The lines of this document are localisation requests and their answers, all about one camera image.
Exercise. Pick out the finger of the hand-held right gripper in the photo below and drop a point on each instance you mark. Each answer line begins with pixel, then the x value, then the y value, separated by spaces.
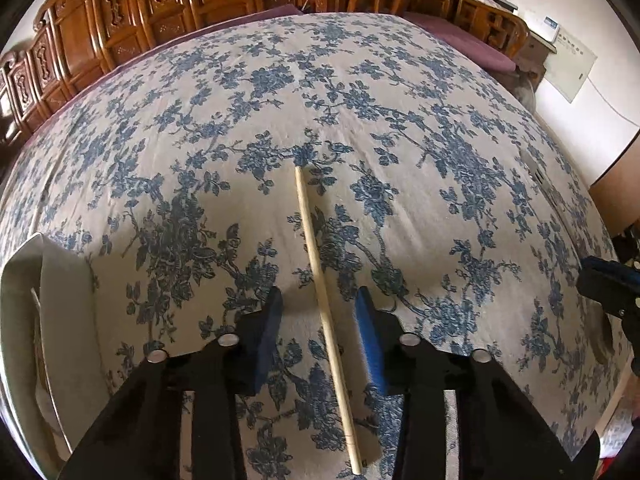
pixel 605 292
pixel 610 266

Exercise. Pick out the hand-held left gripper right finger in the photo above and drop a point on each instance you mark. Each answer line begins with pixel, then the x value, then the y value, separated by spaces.
pixel 372 345

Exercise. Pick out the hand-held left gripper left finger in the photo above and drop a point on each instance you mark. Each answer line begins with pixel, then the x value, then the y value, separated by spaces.
pixel 265 340

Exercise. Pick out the metal tray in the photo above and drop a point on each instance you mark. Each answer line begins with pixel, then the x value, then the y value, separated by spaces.
pixel 70 360

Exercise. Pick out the wooden side table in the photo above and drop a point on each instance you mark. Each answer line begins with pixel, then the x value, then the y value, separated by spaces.
pixel 535 45

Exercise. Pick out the blue floral tablecloth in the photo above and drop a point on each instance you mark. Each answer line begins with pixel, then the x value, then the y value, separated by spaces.
pixel 350 110

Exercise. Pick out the white box with blue label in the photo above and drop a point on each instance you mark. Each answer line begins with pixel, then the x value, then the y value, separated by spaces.
pixel 550 27

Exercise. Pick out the short purple seat cushion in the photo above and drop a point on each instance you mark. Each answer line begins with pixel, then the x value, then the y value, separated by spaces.
pixel 465 40

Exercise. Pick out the long purple seat cushion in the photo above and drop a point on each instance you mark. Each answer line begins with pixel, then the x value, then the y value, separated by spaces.
pixel 250 22

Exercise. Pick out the long carved wooden sofa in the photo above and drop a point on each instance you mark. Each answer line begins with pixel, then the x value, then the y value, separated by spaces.
pixel 125 10

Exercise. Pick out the white wall panel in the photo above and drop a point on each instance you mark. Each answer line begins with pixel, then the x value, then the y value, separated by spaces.
pixel 570 65

